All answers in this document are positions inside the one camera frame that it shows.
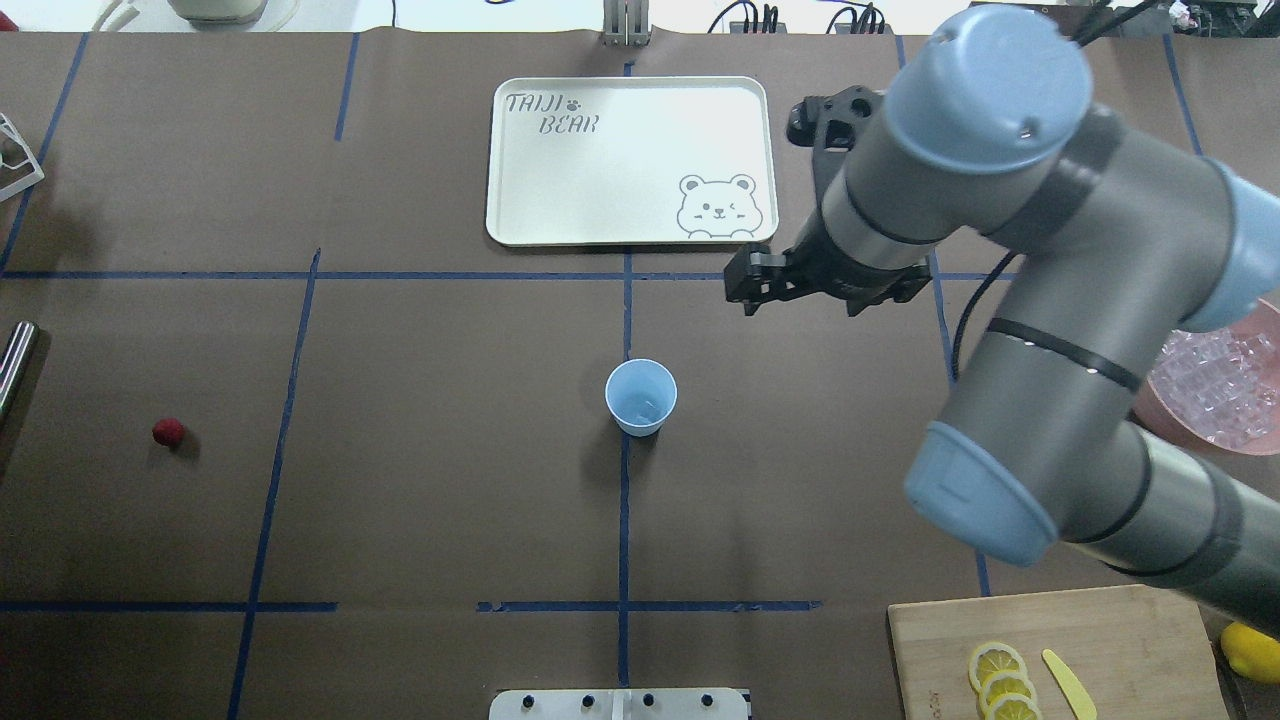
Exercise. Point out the light blue cup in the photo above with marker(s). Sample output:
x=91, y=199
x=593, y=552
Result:
x=640, y=395

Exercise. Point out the yellow plastic knife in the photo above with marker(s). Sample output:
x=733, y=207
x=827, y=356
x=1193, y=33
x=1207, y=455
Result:
x=1072, y=688

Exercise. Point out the pile of clear ice cubes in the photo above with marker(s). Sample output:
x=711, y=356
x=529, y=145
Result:
x=1222, y=385

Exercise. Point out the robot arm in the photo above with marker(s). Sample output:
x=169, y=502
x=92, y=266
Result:
x=1124, y=240

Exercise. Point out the lemon slices row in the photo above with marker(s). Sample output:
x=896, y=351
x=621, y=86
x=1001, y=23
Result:
x=999, y=678

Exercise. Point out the red strawberry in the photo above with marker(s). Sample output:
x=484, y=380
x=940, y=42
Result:
x=169, y=432

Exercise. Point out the pink bowl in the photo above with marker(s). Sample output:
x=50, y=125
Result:
x=1154, y=415

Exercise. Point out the steel muddler black tip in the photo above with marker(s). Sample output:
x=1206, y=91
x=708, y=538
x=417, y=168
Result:
x=17, y=352

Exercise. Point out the white wire cup rack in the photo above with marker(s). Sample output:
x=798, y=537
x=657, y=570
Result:
x=20, y=168

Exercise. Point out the bamboo cutting board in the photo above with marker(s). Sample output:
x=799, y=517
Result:
x=1141, y=653

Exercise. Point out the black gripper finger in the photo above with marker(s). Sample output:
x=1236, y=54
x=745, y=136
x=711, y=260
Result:
x=755, y=276

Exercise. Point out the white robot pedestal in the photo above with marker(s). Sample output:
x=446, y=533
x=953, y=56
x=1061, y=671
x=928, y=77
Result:
x=623, y=703

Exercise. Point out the white bear tray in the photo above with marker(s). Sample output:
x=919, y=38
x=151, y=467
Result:
x=612, y=161

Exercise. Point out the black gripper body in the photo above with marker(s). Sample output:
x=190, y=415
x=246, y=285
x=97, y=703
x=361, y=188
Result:
x=826, y=262

